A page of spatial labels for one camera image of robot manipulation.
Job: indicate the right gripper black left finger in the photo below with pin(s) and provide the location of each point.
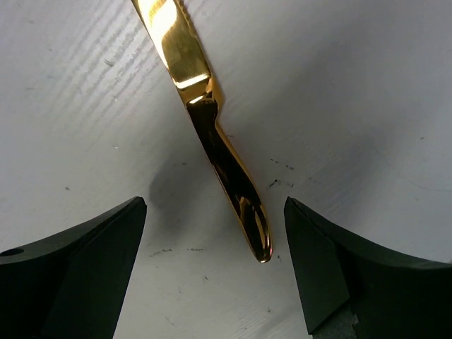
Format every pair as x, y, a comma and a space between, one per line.
72, 284

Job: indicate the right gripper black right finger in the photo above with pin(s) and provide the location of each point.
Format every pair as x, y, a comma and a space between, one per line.
350, 287

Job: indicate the gold knife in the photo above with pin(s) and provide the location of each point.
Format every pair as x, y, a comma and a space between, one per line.
177, 43

